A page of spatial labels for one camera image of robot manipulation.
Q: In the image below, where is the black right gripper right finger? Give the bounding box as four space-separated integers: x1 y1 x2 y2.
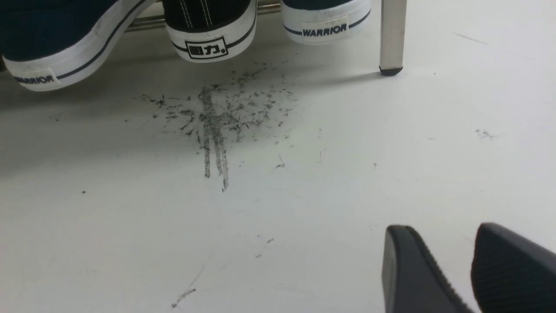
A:
471 223 556 313

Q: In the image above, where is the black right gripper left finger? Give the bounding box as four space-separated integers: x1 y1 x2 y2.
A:
381 225 472 313

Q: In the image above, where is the stainless steel shoe rack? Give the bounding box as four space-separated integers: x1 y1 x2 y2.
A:
126 0 407 77

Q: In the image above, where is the navy Warrior sneaker right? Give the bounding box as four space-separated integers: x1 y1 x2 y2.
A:
280 0 373 45

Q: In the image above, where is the navy warrior sneaker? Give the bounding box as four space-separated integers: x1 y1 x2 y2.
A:
0 0 153 92
280 0 373 45

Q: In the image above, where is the black canvas sneaker right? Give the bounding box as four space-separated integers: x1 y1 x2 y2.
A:
162 0 258 63

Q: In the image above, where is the navy Warrior sneaker left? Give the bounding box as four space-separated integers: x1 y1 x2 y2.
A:
0 0 153 92

